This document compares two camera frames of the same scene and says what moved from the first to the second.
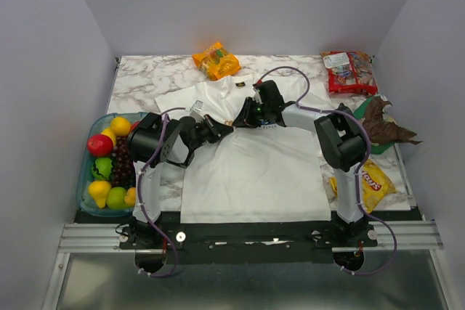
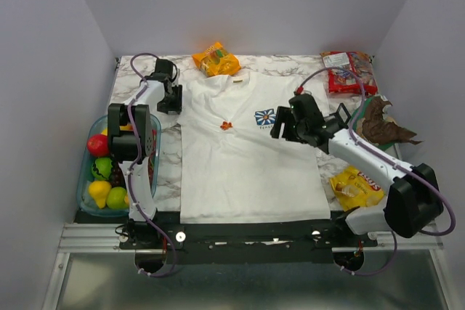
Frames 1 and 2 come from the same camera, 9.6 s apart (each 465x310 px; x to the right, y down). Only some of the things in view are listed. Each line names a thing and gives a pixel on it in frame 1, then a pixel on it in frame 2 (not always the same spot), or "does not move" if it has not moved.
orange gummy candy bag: x=216 y=62 does not move
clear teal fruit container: x=105 y=172 does not move
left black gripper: x=217 y=130 to x=176 y=105
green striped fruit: x=102 y=168 does not move
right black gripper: x=244 y=120 to x=284 y=115
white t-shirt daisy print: x=252 y=175 does not move
